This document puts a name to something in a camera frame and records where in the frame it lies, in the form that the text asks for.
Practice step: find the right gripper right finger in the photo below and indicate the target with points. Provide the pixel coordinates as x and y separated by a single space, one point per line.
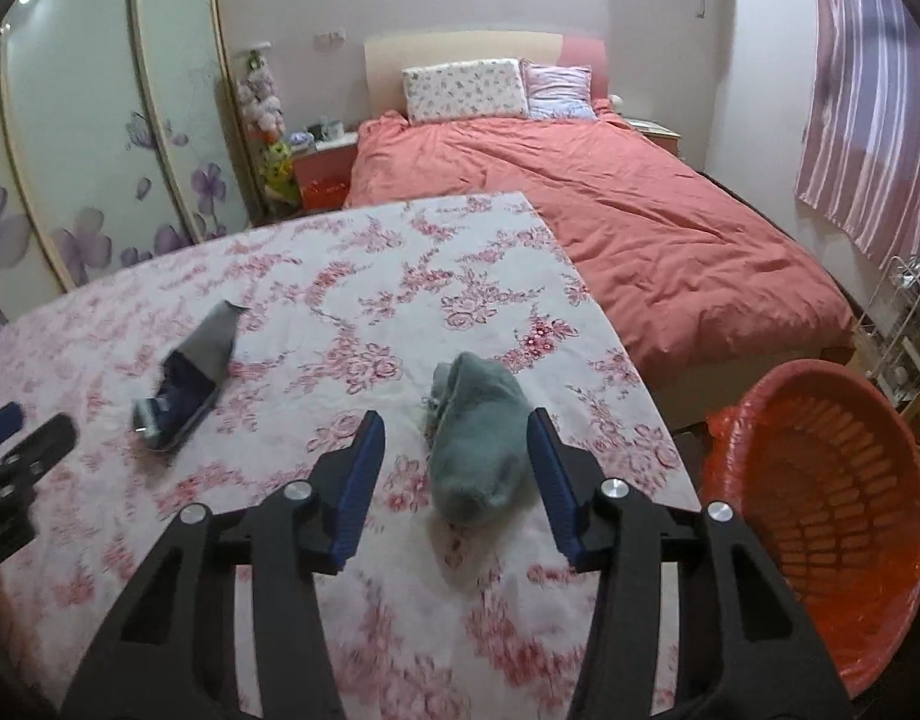
596 520

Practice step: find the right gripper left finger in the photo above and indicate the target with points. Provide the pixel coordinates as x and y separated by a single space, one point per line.
315 524

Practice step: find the grey green sock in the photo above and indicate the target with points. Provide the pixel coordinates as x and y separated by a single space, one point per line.
478 460

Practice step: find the pink floral tablecloth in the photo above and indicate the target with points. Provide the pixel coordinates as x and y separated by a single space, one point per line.
347 313

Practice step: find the dark blue grey sock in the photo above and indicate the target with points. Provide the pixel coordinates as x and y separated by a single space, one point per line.
193 376

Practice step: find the red plastic laundry basket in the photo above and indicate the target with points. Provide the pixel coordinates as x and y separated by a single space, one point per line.
827 474

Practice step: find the coral red duvet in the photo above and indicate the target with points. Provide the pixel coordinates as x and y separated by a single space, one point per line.
687 275

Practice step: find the glass floral wardrobe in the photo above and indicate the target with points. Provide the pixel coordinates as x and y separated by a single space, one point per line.
118 141

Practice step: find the pink left nightstand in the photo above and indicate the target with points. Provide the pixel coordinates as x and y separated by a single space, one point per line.
323 172

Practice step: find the right nightstand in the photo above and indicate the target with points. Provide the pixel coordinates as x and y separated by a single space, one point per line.
658 134

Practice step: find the pink striped pillow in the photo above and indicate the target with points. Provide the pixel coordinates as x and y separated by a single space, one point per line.
558 91

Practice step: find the white floral pillow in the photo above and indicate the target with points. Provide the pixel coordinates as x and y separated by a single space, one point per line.
461 91

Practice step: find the pink striped curtain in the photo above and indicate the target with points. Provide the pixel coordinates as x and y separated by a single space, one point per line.
861 162

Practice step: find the cream pink headboard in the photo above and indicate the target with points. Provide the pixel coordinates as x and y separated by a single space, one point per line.
385 57

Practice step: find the white wire rack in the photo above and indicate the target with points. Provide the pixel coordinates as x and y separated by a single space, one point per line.
887 333

